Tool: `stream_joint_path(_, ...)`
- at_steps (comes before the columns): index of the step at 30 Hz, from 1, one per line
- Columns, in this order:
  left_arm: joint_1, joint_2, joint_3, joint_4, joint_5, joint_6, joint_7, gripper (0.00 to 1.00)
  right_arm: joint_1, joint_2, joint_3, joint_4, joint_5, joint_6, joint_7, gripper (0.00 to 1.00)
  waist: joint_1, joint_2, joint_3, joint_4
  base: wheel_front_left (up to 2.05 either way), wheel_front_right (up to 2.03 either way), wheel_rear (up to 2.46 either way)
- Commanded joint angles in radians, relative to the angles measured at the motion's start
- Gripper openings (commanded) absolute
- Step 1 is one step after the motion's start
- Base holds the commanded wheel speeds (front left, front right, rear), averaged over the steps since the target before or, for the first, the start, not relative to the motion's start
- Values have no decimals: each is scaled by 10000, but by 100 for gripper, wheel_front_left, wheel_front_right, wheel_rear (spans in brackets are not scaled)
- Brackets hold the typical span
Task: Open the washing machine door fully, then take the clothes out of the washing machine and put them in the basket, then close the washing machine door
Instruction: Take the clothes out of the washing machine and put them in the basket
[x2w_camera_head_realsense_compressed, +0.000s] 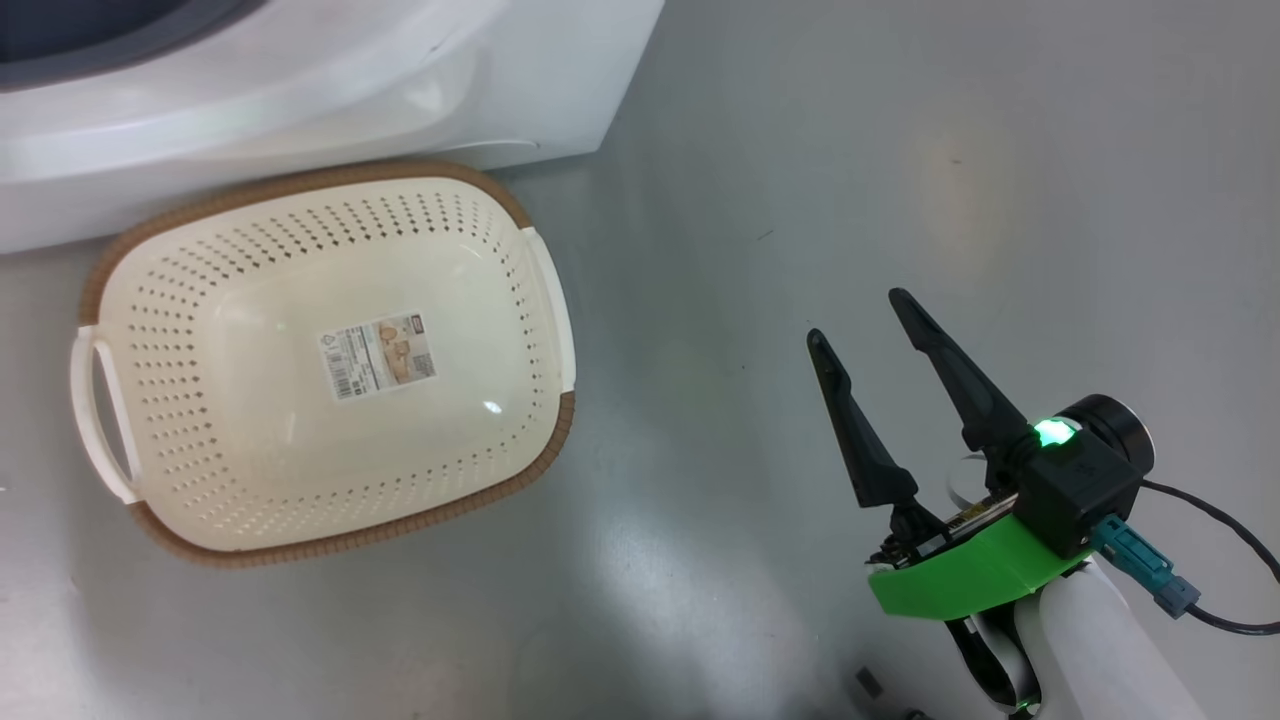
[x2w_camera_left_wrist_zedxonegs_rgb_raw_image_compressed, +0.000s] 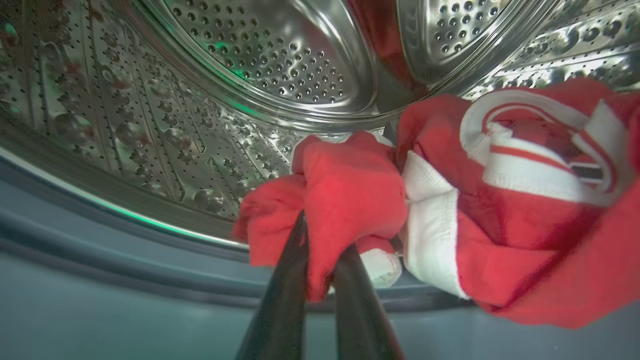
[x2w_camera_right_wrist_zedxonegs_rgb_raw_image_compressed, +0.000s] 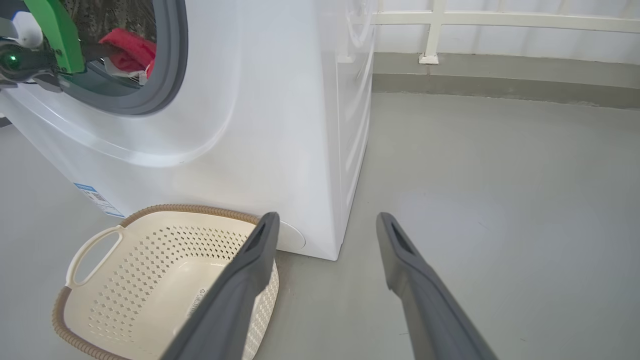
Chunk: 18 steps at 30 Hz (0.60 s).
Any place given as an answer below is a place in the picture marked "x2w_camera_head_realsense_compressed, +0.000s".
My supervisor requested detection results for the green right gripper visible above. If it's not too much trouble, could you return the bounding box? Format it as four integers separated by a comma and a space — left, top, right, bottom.
806, 288, 1096, 621

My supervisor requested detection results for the cream laundry basket brown rim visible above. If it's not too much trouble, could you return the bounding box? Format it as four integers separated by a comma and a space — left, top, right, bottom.
70, 160, 578, 569

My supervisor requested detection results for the white front-load washing machine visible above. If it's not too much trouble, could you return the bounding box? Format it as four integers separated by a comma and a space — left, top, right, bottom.
0, 0, 666, 254

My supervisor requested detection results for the grey rubber door gasket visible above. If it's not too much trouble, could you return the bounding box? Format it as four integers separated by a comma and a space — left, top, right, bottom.
0, 0, 266, 93

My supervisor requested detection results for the paper product label sticker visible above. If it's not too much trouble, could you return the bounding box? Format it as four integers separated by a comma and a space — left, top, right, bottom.
318, 312, 437, 402

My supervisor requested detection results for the right camera cable teal plug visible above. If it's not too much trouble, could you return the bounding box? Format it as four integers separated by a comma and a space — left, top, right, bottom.
1090, 480, 1280, 637

